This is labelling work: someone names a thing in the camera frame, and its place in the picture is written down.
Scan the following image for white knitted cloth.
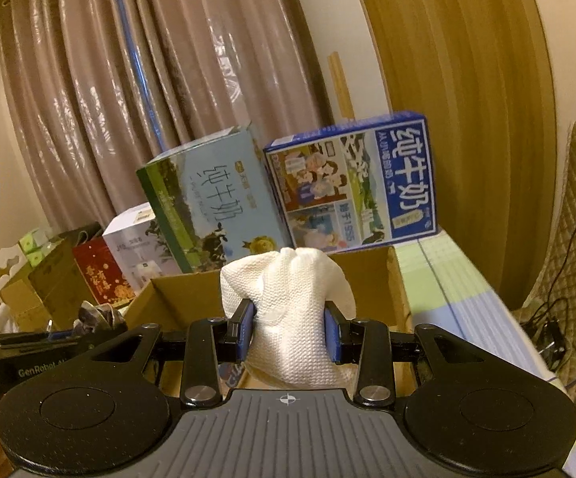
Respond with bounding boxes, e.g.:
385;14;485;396
220;247;356;390

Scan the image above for open brown cardboard box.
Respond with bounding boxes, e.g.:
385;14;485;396
124;247;411;390

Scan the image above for brown paper bag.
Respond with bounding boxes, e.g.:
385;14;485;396
1;222;101;332

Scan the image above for checked tablecloth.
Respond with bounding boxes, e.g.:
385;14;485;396
395;227;576;478

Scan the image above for red gift box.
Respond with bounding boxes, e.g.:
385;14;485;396
72;236;136;308

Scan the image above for white humidifier box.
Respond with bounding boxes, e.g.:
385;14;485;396
102;203;181;294

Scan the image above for white green carton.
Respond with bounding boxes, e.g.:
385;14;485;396
0;228;62;302

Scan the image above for green light-blue milk carton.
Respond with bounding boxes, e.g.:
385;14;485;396
137;124;291;273

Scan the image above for blue milk carton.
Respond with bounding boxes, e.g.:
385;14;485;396
264;111;438;253

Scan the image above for wooden sticks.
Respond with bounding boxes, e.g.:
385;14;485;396
327;51;355;121

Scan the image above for beige curtain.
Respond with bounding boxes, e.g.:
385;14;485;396
0;0;331;230

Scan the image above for wooden door panel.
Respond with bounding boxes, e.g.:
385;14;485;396
360;0;557;309

